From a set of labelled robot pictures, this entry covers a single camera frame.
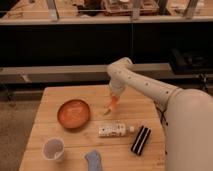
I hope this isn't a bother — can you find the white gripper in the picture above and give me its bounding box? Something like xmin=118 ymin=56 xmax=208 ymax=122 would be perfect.
xmin=107 ymin=83 xmax=124 ymax=111

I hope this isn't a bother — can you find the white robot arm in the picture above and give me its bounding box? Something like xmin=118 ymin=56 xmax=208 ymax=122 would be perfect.
xmin=107 ymin=57 xmax=213 ymax=171

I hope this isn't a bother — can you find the orange ceramic bowl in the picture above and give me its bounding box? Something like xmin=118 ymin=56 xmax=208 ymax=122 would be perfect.
xmin=57 ymin=99 xmax=90 ymax=129

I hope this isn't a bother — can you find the clear plastic bottle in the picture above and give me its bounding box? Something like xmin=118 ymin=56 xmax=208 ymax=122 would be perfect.
xmin=98 ymin=123 xmax=135 ymax=137

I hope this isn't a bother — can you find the black white striped block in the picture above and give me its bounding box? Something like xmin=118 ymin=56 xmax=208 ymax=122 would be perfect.
xmin=131 ymin=126 xmax=151 ymax=156

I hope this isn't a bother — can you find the blue cloth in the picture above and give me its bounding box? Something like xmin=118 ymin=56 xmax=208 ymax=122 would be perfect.
xmin=85 ymin=150 xmax=103 ymax=171

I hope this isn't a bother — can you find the black device on shelf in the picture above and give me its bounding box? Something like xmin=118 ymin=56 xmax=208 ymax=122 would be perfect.
xmin=169 ymin=49 xmax=213 ymax=75

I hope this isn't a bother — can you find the black cable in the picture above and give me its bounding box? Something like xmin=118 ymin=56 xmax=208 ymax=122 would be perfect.
xmin=155 ymin=103 xmax=168 ymax=134

